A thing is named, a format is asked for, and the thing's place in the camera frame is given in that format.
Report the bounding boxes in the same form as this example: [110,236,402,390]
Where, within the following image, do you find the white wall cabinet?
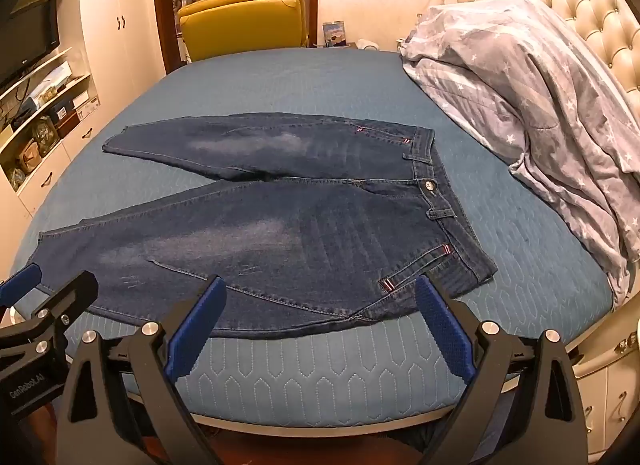
[0,0,168,218]

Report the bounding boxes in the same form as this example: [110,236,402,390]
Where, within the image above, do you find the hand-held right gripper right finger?
[415,274,593,465]

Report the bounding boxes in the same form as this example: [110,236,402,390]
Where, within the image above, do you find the brown wooden box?
[56,110,81,138]

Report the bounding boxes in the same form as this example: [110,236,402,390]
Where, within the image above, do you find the cream tufted headboard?
[452,0,640,110]

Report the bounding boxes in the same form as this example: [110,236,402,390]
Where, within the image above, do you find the grey star-print duvet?
[397,0,640,308]

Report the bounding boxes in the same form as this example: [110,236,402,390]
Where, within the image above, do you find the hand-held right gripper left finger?
[57,274,228,465]

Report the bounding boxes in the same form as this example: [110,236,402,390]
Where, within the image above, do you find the small photo frame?
[322,21,347,48]

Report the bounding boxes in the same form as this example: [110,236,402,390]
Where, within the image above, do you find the blue denim pants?
[37,115,498,341]

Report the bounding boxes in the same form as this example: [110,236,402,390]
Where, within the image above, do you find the yellow leather chair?
[177,0,308,63]

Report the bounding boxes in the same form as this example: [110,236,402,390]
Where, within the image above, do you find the brown paper bag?
[16,144,42,173]

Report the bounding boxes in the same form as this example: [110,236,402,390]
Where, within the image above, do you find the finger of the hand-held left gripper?
[31,270,99,341]
[0,263,43,307]

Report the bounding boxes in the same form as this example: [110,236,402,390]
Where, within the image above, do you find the cream carved nightstand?
[572,305,640,456]

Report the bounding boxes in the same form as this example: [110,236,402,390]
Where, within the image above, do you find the greenish crinkled plastic bag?
[31,117,57,156]
[4,167,27,193]

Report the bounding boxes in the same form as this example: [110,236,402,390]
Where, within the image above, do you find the white cardboard box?
[74,92,100,120]

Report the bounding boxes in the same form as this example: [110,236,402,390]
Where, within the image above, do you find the bed with blue quilted cover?
[22,47,616,438]

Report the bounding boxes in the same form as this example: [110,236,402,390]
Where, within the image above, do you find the black handbag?
[11,104,38,128]

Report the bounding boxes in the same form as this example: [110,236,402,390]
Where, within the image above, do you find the black flat television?
[0,0,61,88]

